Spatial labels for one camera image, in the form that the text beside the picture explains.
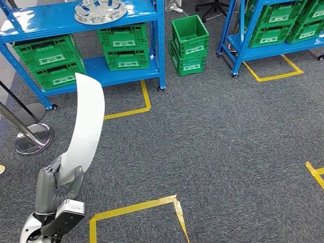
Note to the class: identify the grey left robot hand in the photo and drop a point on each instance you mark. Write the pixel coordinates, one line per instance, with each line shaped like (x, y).
(47, 191)

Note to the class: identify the white curved car panel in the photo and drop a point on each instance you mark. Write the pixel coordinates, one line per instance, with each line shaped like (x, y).
(86, 127)

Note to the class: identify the blue metal shelf rack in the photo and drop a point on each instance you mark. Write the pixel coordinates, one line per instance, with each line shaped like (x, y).
(266, 52)
(50, 20)

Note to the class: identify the person's tan shoe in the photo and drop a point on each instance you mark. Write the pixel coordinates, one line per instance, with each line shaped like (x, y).
(1, 169)

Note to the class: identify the black stanchion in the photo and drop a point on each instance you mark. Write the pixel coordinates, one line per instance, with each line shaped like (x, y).
(32, 114)

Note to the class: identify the grey wheel hubcap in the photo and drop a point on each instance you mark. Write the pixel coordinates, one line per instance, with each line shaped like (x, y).
(101, 13)

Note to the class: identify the white power strip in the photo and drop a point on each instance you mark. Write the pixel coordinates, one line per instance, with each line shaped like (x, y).
(176, 8)

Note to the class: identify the black office chair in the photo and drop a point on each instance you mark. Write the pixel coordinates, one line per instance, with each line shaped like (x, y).
(215, 8)

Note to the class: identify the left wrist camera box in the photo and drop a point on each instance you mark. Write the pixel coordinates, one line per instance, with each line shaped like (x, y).
(68, 213)

